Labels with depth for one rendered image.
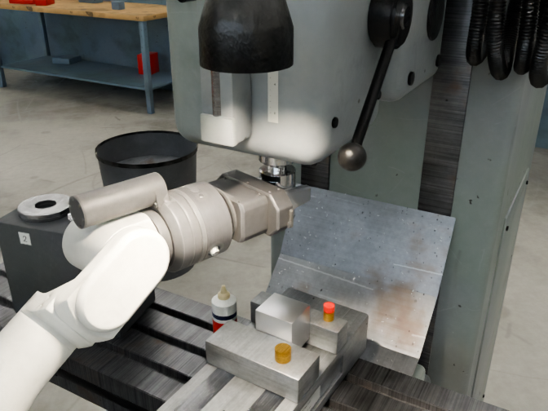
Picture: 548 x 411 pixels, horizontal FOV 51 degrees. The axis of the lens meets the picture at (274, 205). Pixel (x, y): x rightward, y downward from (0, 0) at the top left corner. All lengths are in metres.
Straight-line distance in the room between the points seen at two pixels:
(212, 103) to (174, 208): 0.12
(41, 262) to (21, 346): 0.47
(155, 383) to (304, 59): 0.56
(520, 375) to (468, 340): 1.30
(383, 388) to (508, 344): 1.74
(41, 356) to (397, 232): 0.71
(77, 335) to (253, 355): 0.29
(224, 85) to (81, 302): 0.25
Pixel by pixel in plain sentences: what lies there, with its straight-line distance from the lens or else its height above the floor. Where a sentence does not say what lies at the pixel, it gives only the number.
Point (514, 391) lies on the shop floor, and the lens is 2.42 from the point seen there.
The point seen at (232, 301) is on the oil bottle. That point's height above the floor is 1.00.
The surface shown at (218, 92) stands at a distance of 0.59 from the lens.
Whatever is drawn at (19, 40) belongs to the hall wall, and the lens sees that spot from 7.97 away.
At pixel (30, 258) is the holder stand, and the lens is 1.05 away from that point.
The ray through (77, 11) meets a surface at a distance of 5.91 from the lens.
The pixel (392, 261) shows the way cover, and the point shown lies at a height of 0.99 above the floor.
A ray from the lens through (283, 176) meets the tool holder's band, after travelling 0.71.
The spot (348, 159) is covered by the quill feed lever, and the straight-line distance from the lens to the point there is 0.59.
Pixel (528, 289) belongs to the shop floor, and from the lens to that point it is 3.03.
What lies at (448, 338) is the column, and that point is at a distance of 1.22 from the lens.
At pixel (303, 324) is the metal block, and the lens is 0.84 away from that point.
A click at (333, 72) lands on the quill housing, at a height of 1.41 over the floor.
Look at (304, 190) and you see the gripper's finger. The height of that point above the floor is 1.24.
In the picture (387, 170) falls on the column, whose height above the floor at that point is 1.14.
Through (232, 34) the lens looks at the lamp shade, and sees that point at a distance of 0.42.
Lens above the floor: 1.54
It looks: 25 degrees down
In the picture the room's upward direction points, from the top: straight up
